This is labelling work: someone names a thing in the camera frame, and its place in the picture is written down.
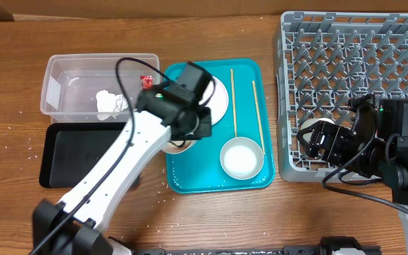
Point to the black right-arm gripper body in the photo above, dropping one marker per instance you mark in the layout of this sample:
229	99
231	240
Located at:
340	144

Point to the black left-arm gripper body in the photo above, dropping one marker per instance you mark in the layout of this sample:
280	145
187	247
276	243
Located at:
198	125

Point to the small pink plate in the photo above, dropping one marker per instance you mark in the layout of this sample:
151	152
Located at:
177	147

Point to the grey bowl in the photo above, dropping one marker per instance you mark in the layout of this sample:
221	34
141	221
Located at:
241	158

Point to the red snack wrapper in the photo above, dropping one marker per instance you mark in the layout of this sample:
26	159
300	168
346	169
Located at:
147	81

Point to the wooden chopstick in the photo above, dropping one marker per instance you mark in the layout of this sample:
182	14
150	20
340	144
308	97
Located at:
234	109
261	134

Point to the white tissue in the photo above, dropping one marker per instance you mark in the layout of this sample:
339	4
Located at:
109	105

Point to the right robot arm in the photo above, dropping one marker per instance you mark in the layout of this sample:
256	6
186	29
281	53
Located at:
388	185

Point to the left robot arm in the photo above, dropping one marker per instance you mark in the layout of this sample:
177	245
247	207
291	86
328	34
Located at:
76	223

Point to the large white plate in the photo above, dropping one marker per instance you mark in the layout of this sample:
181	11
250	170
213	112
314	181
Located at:
216	98

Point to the teal serving tray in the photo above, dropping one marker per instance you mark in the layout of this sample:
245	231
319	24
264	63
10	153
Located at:
198	169

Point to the grey dish rack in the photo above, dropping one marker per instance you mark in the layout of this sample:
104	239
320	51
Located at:
321	60

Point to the clear plastic bin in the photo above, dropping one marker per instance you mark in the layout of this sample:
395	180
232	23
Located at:
72	81

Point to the black tray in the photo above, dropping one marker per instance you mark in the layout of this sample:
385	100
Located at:
71	150

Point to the black front rail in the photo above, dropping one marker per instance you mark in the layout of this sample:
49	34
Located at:
338	245

